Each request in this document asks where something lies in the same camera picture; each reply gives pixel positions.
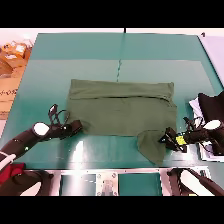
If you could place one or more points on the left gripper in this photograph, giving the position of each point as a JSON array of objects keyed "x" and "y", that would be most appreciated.
[{"x": 73, "y": 127}]

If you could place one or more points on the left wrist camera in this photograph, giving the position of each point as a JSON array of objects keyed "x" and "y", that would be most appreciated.
[{"x": 53, "y": 111}]

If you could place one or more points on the pale printed cardboard box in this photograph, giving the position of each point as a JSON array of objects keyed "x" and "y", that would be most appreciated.
[{"x": 8, "y": 96}]

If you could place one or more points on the brown cardboard box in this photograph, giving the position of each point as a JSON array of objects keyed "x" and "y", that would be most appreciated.
[{"x": 15, "y": 55}]

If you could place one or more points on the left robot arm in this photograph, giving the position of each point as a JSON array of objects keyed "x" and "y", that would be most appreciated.
[{"x": 23, "y": 140}]

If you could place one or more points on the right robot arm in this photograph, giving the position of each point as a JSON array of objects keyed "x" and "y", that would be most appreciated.
[{"x": 206, "y": 130}]

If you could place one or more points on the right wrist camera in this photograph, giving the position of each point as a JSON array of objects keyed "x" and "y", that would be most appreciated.
[{"x": 191, "y": 122}]

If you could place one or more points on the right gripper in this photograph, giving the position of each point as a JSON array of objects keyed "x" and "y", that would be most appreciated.
[{"x": 174, "y": 138}]

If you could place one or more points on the red garment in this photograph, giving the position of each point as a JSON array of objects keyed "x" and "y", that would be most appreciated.
[{"x": 10, "y": 171}]

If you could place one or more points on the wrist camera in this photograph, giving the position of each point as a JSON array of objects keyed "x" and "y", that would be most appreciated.
[
  {"x": 53, "y": 111},
  {"x": 191, "y": 122}
]

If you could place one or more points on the green T-shirt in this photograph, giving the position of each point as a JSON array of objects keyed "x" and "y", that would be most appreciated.
[{"x": 123, "y": 110}]

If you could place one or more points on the silver frame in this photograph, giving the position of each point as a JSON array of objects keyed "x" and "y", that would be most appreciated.
[{"x": 106, "y": 181}]

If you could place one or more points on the white garment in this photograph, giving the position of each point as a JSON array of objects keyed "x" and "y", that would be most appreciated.
[{"x": 195, "y": 106}]

